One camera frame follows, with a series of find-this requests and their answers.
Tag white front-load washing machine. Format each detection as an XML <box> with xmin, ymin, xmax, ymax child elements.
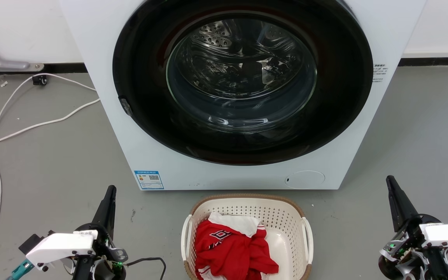
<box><xmin>59</xmin><ymin>0</ymin><xmax>429</xmax><ymax>191</ymax></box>

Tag red sports jersey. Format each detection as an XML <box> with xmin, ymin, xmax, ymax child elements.
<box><xmin>194</xmin><ymin>219</ymin><xmax>280</xmax><ymax>280</ymax></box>

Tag teal cable connector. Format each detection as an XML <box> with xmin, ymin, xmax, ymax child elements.
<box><xmin>8</xmin><ymin>259</ymin><xmax>35</xmax><ymax>280</ymax></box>

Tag small printed text sticker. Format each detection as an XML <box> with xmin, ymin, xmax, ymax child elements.
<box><xmin>372</xmin><ymin>64</ymin><xmax>389</xmax><ymax>83</ymax></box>

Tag cream perforated laundry basket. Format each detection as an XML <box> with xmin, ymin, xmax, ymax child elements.
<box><xmin>180</xmin><ymin>194</ymin><xmax>314</xmax><ymax>280</ymax></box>

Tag black round washer door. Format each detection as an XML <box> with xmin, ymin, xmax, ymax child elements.
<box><xmin>112</xmin><ymin>0</ymin><xmax>373</xmax><ymax>166</ymax></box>

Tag round white filter cover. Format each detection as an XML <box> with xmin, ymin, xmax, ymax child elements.
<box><xmin>285</xmin><ymin>170</ymin><xmax>326</xmax><ymax>190</ymax></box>

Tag white cloth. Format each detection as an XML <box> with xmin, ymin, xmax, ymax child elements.
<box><xmin>207</xmin><ymin>212</ymin><xmax>262</xmax><ymax>239</ymax></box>

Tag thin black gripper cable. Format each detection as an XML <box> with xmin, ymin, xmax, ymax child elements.
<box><xmin>124</xmin><ymin>257</ymin><xmax>167</xmax><ymax>280</ymax></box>

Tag blue energy label sticker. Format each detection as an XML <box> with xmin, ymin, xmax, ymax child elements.
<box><xmin>134</xmin><ymin>170</ymin><xmax>165</xmax><ymax>191</ymax></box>

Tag grey door latch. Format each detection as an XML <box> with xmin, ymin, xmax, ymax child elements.
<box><xmin>119</xmin><ymin>96</ymin><xmax>134</xmax><ymax>117</ymax></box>

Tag grey drain hose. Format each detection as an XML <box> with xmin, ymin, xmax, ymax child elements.
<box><xmin>0</xmin><ymin>30</ymin><xmax>45</xmax><ymax>73</ymax></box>

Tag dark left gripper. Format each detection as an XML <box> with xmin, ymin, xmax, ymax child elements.
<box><xmin>72</xmin><ymin>185</ymin><xmax>128</xmax><ymax>280</ymax></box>

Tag steel washer drum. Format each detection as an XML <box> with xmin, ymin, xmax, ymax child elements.
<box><xmin>175</xmin><ymin>17</ymin><xmax>306</xmax><ymax>100</ymax></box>

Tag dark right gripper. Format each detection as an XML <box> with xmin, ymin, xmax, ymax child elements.
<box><xmin>378</xmin><ymin>175</ymin><xmax>448</xmax><ymax>280</ymax></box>

